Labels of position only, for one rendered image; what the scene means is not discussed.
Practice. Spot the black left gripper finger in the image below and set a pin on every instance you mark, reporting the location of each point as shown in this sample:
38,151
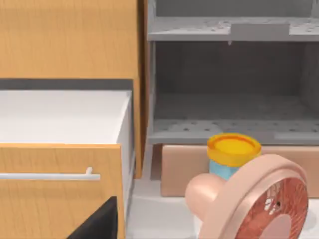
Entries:
99,221

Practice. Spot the pale wooden drawer front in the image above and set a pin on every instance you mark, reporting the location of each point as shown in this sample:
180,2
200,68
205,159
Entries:
59,199

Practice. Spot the salmon-coloured box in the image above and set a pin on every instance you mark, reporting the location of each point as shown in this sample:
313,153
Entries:
182,169

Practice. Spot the white drawer box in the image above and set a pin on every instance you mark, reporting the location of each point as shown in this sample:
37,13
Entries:
64,117

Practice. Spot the blue jar with yellow lid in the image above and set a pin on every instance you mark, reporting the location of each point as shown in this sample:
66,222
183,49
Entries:
230,152

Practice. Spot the pink desk fan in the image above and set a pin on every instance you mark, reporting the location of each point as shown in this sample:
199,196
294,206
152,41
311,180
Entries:
251,199

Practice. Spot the grey pierced shelf unit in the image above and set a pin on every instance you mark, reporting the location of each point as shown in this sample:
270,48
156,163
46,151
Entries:
224,99

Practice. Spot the wooden cupboard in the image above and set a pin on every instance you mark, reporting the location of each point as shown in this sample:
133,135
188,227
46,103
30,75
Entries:
67,37

